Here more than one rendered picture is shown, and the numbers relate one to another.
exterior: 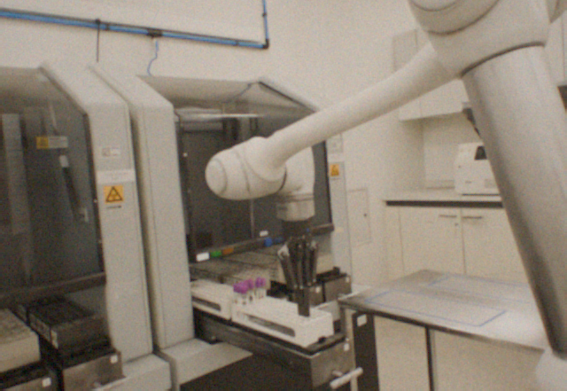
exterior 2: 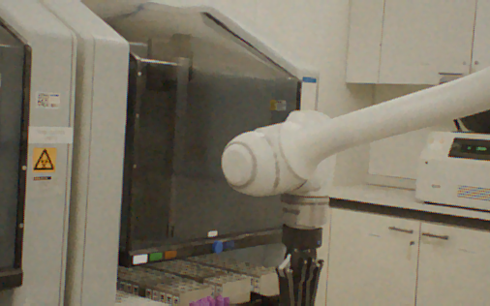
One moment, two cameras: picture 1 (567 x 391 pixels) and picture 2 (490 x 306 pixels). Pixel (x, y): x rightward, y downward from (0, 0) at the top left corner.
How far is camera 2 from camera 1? 42 cm
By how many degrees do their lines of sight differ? 11
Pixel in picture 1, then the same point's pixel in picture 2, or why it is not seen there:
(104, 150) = (42, 97)
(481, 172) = (455, 174)
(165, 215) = (101, 195)
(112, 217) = (39, 193)
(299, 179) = (321, 177)
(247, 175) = (280, 168)
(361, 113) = (434, 114)
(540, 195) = not seen: outside the picture
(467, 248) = (422, 279)
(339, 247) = not seen: hidden behind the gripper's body
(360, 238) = not seen: hidden behind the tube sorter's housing
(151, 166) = (94, 126)
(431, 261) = (369, 290)
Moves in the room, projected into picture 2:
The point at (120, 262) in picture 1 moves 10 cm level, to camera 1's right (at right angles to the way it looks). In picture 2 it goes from (38, 257) to (92, 258)
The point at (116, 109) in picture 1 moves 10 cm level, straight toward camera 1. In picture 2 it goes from (63, 42) to (78, 39)
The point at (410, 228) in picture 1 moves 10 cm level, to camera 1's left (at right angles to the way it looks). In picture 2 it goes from (345, 240) to (326, 239)
